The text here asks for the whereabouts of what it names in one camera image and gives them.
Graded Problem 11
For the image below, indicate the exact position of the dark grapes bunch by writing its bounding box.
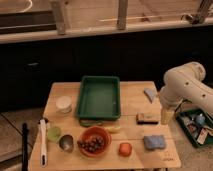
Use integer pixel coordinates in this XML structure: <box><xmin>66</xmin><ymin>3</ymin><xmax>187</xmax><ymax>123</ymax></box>
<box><xmin>77</xmin><ymin>136</ymin><xmax>105</xmax><ymax>153</ymax></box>

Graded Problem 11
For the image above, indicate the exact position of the yellow banana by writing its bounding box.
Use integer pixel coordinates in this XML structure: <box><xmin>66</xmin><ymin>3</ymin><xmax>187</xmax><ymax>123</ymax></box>
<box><xmin>104</xmin><ymin>126</ymin><xmax>122</xmax><ymax>134</ymax></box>

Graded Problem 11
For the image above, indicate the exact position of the black and tan brush block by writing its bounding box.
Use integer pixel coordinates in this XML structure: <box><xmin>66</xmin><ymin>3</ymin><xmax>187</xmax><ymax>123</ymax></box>
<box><xmin>136</xmin><ymin>113</ymin><xmax>159</xmax><ymax>125</ymax></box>

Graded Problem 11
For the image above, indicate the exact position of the light green cup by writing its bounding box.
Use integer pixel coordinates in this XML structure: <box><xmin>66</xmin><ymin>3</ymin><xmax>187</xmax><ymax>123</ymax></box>
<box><xmin>47</xmin><ymin>127</ymin><xmax>61</xmax><ymax>143</ymax></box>

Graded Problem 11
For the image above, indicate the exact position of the blue sponge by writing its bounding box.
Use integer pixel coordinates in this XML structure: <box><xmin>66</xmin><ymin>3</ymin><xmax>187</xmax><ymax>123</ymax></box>
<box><xmin>144</xmin><ymin>135</ymin><xmax>166</xmax><ymax>150</ymax></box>

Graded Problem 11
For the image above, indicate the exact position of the metal cup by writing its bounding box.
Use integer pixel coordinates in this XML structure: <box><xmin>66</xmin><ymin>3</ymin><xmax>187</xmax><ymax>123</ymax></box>
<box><xmin>59</xmin><ymin>135</ymin><xmax>74</xmax><ymax>152</ymax></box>

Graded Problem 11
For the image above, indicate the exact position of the green cucumber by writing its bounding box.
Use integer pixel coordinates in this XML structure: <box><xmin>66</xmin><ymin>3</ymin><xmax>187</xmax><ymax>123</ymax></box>
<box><xmin>79</xmin><ymin>120</ymin><xmax>103</xmax><ymax>127</ymax></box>

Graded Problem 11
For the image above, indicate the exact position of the white round container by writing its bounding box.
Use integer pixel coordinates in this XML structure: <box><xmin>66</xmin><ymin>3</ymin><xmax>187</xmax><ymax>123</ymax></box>
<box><xmin>56</xmin><ymin>96</ymin><xmax>72</xmax><ymax>113</ymax></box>

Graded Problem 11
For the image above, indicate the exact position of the wooden folding table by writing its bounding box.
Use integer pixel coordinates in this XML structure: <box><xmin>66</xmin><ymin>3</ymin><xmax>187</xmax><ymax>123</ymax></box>
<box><xmin>27</xmin><ymin>80</ymin><xmax>182</xmax><ymax>171</ymax></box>

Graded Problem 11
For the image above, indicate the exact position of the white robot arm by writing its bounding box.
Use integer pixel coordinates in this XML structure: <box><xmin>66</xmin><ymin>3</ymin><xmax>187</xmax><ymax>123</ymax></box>
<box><xmin>159</xmin><ymin>62</ymin><xmax>213</xmax><ymax>125</ymax></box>

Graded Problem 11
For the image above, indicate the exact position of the green bin with items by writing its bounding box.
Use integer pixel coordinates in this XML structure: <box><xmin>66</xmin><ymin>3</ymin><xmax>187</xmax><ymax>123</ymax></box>
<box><xmin>176</xmin><ymin>109</ymin><xmax>213</xmax><ymax>148</ymax></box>

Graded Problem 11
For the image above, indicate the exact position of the black pole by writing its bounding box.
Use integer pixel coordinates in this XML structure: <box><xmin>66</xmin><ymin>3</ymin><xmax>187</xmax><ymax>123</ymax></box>
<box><xmin>22</xmin><ymin>123</ymin><xmax>28</xmax><ymax>171</ymax></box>

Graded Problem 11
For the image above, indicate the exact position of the green plastic tray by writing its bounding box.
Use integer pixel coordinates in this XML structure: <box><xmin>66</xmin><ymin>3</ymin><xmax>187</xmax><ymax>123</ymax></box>
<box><xmin>76</xmin><ymin>76</ymin><xmax>121</xmax><ymax>121</ymax></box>

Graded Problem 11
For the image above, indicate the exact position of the orange fruit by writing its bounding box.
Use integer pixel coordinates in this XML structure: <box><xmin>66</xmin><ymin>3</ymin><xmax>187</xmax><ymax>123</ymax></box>
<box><xmin>119</xmin><ymin>142</ymin><xmax>132</xmax><ymax>157</ymax></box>

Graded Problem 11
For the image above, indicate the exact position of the red bowl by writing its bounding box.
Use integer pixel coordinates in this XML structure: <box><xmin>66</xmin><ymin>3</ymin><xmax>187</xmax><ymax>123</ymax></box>
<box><xmin>77</xmin><ymin>126</ymin><xmax>111</xmax><ymax>157</ymax></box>

